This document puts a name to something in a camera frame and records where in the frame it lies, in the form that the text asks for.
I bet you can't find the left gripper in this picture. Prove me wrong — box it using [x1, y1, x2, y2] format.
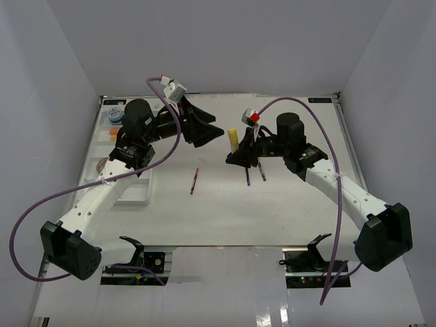
[144, 95, 225, 149]

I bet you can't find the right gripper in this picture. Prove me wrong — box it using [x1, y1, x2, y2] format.
[225, 127, 289, 168]

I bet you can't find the red gel pen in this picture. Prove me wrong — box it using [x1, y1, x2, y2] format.
[189, 167, 200, 195]

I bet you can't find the blue cleaning gel jar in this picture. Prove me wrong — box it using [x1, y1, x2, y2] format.
[107, 107, 124, 125]

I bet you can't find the large clear tape roll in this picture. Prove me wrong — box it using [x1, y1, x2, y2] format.
[95, 157, 108, 174]

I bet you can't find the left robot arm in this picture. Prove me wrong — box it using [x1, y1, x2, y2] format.
[40, 76, 224, 281]

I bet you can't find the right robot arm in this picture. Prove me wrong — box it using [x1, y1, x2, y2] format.
[225, 110, 413, 272]

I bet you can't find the purple gel pen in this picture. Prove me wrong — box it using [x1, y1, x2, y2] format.
[245, 168, 251, 187]

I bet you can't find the black gel pen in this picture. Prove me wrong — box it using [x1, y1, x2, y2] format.
[258, 159, 266, 182]

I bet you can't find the white compartment tray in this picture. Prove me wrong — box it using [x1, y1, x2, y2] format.
[79, 109, 153, 206]

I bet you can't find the black logo sticker right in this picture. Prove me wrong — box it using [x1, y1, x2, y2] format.
[308, 97, 332, 104]

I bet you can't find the black logo sticker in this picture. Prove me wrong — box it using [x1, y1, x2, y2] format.
[103, 99, 127, 106]
[308, 97, 332, 104]

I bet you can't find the black logo sticker left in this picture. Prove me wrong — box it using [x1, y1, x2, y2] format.
[103, 99, 127, 106]

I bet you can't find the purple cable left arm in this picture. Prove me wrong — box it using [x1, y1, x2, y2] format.
[9, 75, 181, 286]

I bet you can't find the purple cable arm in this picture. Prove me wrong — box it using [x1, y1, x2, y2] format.
[255, 97, 362, 306]
[9, 75, 181, 286]

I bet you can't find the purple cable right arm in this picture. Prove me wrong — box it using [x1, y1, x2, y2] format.
[255, 97, 362, 306]

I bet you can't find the aluminium table rail right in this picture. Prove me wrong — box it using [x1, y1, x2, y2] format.
[333, 91, 389, 248]

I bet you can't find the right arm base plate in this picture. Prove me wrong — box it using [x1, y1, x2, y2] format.
[279, 234, 331, 289]

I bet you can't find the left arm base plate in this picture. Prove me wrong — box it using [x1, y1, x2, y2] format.
[100, 251, 172, 286]

